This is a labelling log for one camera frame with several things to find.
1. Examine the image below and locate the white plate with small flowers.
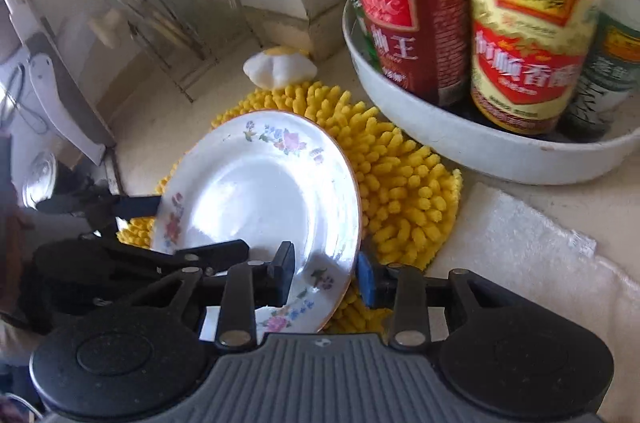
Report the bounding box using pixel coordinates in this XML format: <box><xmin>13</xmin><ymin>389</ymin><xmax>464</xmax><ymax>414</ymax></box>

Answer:
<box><xmin>151</xmin><ymin>110</ymin><xmax>361</xmax><ymax>335</ymax></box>

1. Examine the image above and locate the yellow chenille mat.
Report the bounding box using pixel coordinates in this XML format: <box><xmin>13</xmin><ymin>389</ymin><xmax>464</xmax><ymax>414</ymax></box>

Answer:
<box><xmin>117</xmin><ymin>82</ymin><xmax>463</xmax><ymax>334</ymax></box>

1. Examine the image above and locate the white cloth towel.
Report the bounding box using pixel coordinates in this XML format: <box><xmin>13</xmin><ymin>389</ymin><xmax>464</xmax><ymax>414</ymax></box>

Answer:
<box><xmin>426</xmin><ymin>183</ymin><xmax>639</xmax><ymax>422</ymax></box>

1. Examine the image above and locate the white round tray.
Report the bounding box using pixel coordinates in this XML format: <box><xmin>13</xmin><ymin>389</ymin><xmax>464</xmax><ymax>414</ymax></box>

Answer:
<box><xmin>342</xmin><ymin>1</ymin><xmax>639</xmax><ymax>186</ymax></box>

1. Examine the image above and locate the white flower-shaped sponge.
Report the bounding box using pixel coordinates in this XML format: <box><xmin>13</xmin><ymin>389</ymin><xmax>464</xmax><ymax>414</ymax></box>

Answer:
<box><xmin>243</xmin><ymin>46</ymin><xmax>318</xmax><ymax>90</ymax></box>

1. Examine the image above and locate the steel dish rack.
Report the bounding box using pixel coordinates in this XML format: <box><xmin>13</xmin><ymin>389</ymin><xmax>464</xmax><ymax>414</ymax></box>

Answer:
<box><xmin>0</xmin><ymin>0</ymin><xmax>212</xmax><ymax>199</ymax></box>

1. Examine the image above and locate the green label sauce bottle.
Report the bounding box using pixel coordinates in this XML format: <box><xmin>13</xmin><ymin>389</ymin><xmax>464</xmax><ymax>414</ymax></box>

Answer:
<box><xmin>558</xmin><ymin>0</ymin><xmax>639</xmax><ymax>142</ymax></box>

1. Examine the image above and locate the red yellow label bottle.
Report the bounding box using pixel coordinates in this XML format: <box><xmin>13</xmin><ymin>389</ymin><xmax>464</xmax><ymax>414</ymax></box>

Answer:
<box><xmin>471</xmin><ymin>0</ymin><xmax>602</xmax><ymax>136</ymax></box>

